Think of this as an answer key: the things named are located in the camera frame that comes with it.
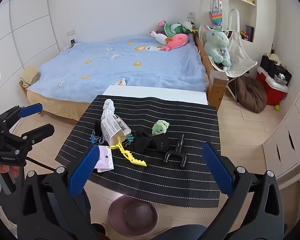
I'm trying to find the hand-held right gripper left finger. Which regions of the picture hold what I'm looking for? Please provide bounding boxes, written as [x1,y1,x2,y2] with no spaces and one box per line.
[16,144,108,240]

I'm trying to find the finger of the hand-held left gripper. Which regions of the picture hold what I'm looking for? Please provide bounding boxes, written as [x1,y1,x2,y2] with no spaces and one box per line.
[0,103,43,130]
[5,123,55,153]

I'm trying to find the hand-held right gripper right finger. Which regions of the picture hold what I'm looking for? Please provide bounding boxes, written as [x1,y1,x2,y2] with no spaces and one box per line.
[202,142,288,240]

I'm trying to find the blue binder clip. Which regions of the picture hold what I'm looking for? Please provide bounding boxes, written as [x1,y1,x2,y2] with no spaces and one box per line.
[89,131,103,145]

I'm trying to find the black fuzzy ball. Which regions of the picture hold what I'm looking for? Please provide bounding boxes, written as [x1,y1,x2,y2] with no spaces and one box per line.
[94,121,104,137]

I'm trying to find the black plastic hook holder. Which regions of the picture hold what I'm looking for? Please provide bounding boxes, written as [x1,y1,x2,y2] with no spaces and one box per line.
[163,134,187,168]

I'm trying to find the yellow hair clip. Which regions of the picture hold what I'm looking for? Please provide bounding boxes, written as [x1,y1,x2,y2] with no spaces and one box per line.
[109,137,147,167]

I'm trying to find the white printed paper packet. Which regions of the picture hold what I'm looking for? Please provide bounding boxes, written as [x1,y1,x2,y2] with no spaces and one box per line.
[100,115,131,147]

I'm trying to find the teal binder clip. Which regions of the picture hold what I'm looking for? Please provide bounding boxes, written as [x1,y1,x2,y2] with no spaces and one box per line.
[120,134,135,147]

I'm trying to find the black sock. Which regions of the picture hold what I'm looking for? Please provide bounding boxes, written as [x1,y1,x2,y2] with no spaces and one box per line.
[132,130,170,153]

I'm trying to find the green sock roll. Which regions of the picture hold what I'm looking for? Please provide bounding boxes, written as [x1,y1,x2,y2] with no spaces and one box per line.
[151,120,170,136]

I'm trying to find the pink plastic basin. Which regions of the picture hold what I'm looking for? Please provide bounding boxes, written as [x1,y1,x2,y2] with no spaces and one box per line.
[108,195,158,237]

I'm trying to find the person's left hand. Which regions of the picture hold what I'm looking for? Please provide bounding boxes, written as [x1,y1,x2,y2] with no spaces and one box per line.
[0,162,20,183]

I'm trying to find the tan mattress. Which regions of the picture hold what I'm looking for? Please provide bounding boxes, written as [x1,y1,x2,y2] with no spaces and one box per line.
[19,80,108,120]

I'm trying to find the tan folded cloth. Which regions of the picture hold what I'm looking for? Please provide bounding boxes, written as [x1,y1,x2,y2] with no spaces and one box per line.
[20,66,40,88]

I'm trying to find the black striped woven mat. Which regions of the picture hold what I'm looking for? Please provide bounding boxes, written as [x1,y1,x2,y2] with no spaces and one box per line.
[54,95,222,209]

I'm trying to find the person's right leg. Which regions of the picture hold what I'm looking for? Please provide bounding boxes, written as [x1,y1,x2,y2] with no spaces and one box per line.
[150,224,208,240]

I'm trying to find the white wardrobe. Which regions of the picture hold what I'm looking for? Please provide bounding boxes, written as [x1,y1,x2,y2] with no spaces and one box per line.
[0,0,60,80]

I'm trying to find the white drawer unit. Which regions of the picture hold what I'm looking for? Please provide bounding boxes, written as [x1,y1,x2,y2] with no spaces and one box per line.
[262,75,300,180]

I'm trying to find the brown bean bag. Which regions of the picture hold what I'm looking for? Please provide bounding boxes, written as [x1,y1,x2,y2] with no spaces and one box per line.
[236,76,268,114]

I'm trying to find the bed with blue blanket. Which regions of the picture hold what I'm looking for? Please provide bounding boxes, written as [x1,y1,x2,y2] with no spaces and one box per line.
[27,35,208,103]

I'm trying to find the red cooler box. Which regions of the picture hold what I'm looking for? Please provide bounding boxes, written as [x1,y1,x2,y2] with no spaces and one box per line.
[256,67,288,106]

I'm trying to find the black storage bags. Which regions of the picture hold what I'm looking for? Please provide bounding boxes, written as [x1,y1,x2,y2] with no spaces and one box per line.
[261,54,292,83]

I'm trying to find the white fabric folding chair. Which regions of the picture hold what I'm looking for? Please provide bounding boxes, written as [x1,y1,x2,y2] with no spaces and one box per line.
[198,24,258,100]

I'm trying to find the large mint unicorn plush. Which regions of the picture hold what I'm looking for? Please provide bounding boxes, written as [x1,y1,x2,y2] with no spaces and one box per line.
[204,25,232,71]

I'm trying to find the beige hat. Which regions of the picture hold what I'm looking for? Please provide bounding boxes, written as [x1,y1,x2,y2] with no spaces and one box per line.
[266,52,282,65]

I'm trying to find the pink whale plush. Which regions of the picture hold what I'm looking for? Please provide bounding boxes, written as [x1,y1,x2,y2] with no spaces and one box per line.
[158,34,189,52]

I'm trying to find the purple box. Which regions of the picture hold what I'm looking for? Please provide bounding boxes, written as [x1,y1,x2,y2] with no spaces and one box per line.
[245,25,255,42]

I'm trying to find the white seal plush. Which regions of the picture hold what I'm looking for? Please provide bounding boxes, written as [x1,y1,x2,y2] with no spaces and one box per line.
[150,31,174,46]

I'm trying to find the green striped plush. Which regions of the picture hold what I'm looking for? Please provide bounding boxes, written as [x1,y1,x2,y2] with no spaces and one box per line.
[164,22,194,37]

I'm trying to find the white duck plush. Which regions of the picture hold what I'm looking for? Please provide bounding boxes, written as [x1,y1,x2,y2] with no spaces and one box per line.
[184,20,197,32]

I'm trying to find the rainbow bubble bag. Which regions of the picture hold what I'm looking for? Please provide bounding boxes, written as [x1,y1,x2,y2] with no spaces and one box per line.
[209,0,224,27]

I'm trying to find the white tube hoop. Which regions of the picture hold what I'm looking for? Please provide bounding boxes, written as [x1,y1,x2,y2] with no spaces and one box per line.
[227,9,240,30]

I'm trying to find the pink plush with green hat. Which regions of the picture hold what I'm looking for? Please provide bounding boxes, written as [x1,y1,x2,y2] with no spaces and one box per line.
[155,20,167,34]

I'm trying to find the white shelf unit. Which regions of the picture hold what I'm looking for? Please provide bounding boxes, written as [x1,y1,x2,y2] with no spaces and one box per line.
[199,0,263,47]

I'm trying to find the black cable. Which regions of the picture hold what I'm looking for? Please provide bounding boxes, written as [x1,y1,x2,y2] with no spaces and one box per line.
[25,156,59,172]

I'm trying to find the wooden bed frame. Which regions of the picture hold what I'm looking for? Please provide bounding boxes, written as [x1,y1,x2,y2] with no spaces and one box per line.
[193,31,229,105]

